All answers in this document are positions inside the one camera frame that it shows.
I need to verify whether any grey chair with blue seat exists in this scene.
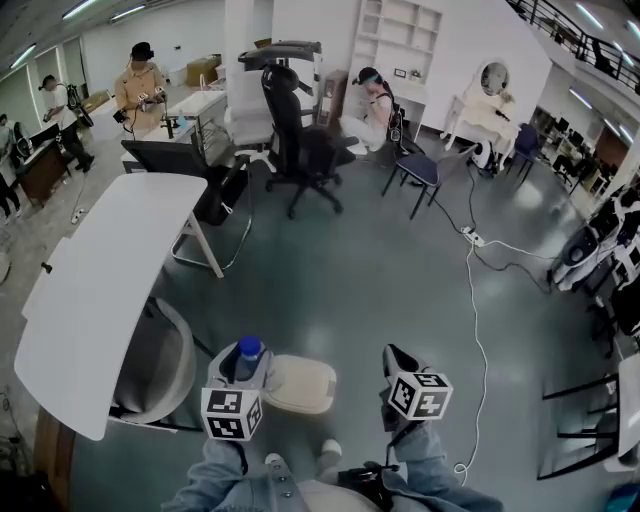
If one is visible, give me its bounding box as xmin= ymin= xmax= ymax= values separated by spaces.
xmin=381 ymin=142 xmax=480 ymax=221

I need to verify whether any black high-back office chair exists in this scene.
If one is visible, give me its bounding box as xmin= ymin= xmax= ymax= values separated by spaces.
xmin=259 ymin=62 xmax=359 ymax=221

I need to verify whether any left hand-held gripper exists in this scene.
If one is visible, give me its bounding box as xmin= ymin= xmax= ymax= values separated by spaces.
xmin=200 ymin=343 xmax=277 ymax=444

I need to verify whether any person's left forearm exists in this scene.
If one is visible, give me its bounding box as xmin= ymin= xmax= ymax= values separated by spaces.
xmin=187 ymin=438 xmax=274 ymax=512

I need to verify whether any long white table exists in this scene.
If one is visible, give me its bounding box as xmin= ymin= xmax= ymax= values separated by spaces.
xmin=13 ymin=172 xmax=226 ymax=442

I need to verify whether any dark blue chair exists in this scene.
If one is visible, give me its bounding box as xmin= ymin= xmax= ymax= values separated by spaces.
xmin=507 ymin=123 xmax=542 ymax=187

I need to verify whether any white office chair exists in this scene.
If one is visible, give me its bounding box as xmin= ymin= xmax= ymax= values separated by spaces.
xmin=223 ymin=39 xmax=325 ymax=164

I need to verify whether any white desk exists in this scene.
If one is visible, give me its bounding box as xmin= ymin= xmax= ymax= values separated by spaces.
xmin=143 ymin=88 xmax=230 ymax=147

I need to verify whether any white round floor device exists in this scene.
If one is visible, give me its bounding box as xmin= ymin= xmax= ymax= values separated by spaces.
xmin=471 ymin=141 xmax=502 ymax=177

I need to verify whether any black chest device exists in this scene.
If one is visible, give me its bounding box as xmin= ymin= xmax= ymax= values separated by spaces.
xmin=337 ymin=462 xmax=402 ymax=509

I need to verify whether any narrow brown cabinet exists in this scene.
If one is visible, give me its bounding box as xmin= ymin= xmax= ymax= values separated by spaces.
xmin=323 ymin=69 xmax=350 ymax=130

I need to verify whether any person's right white shoe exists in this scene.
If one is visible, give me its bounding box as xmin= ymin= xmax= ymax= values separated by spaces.
xmin=316 ymin=439 xmax=344 ymax=471

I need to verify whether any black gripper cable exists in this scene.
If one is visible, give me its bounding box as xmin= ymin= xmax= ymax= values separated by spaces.
xmin=383 ymin=424 xmax=404 ymax=471

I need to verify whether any person's torso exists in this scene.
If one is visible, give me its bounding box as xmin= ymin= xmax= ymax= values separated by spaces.
xmin=239 ymin=457 xmax=416 ymax=512

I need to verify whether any white vanity with round mirror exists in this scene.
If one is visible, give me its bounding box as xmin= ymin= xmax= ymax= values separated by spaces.
xmin=442 ymin=59 xmax=521 ymax=154

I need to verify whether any white table with black legs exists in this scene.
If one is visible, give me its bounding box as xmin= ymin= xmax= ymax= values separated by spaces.
xmin=537 ymin=352 xmax=640 ymax=482

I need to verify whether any person's right forearm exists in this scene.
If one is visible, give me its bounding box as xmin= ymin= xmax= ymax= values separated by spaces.
xmin=392 ymin=422 xmax=506 ymax=512

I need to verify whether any plastic bottle with blue cap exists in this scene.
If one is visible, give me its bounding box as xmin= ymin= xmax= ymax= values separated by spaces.
xmin=233 ymin=336 xmax=266 ymax=382

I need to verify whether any black floor cable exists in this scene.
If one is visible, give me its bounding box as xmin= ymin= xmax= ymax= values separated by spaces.
xmin=429 ymin=159 xmax=556 ymax=294

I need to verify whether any cardboard box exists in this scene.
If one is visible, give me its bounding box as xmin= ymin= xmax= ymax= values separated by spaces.
xmin=78 ymin=89 xmax=112 ymax=115
xmin=185 ymin=54 xmax=225 ymax=90

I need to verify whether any white wheeled robot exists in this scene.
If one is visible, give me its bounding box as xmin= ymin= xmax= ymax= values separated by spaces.
xmin=546 ymin=185 xmax=640 ymax=294

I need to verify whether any white cubby shelf unit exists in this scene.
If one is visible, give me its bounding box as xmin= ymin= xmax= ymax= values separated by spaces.
xmin=349 ymin=0 xmax=444 ymax=141

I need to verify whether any white floor cable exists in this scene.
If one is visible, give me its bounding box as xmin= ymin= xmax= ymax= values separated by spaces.
xmin=452 ymin=238 xmax=564 ymax=487

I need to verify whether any grey shell chair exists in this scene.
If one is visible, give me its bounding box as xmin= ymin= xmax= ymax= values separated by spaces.
xmin=110 ymin=297 xmax=198 ymax=429

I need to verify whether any ceiling tube light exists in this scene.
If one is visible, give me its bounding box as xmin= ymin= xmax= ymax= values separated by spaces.
xmin=60 ymin=0 xmax=97 ymax=21
xmin=8 ymin=43 xmax=39 ymax=70
xmin=108 ymin=3 xmax=147 ymax=22

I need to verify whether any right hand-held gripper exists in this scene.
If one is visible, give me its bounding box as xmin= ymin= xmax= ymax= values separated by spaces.
xmin=380 ymin=343 xmax=454 ymax=434

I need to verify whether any teal bin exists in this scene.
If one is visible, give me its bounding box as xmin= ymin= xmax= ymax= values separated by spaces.
xmin=606 ymin=481 xmax=640 ymax=512

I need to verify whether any beige pedal trash bin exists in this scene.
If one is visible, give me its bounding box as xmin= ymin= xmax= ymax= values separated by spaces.
xmin=260 ymin=353 xmax=338 ymax=415

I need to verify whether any black balcony railing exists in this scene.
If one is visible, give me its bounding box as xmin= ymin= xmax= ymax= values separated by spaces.
xmin=505 ymin=0 xmax=640 ymax=96

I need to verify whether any black mesh cantilever chair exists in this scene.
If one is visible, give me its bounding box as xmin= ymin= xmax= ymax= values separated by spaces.
xmin=121 ymin=138 xmax=254 ymax=271

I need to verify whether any row of computer desks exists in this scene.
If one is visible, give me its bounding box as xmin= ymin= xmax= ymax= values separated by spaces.
xmin=531 ymin=102 xmax=632 ymax=197

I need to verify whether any brown wooden desk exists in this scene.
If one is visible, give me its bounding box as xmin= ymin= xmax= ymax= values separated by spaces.
xmin=16 ymin=138 xmax=72 ymax=207

